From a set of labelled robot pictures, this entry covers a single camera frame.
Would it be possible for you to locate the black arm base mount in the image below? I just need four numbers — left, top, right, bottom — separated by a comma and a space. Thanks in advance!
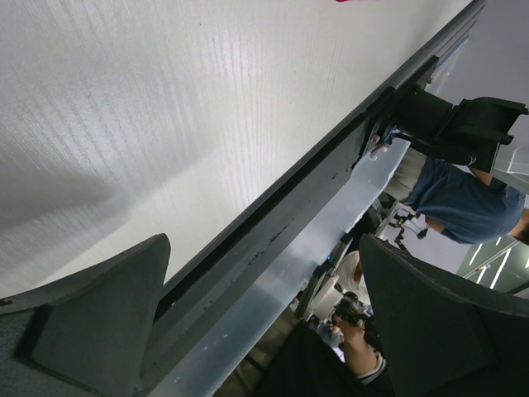
369, 87, 528, 172

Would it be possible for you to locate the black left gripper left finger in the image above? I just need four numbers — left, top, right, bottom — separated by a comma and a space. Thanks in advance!
1, 234, 170, 396

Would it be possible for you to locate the person in white shirt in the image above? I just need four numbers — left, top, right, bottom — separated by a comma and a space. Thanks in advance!
253, 316, 395, 396

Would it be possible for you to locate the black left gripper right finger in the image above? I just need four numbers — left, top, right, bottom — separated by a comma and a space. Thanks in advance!
360, 235, 528, 396

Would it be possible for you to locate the person in blue shirt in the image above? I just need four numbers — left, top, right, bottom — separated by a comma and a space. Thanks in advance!
384, 148, 528, 245

